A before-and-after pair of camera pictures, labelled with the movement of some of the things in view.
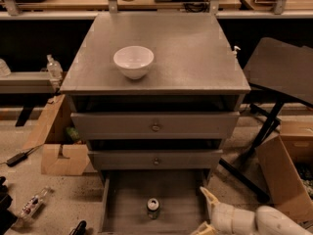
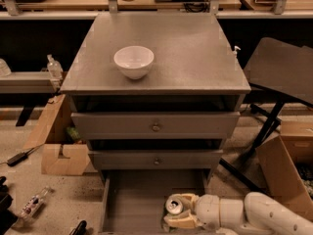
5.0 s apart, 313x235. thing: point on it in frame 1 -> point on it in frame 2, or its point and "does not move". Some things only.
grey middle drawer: x=155 y=160 does not move
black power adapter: x=21 y=157 does not move
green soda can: x=153 y=209 -> x=175 y=205
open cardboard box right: x=287 y=164 does not move
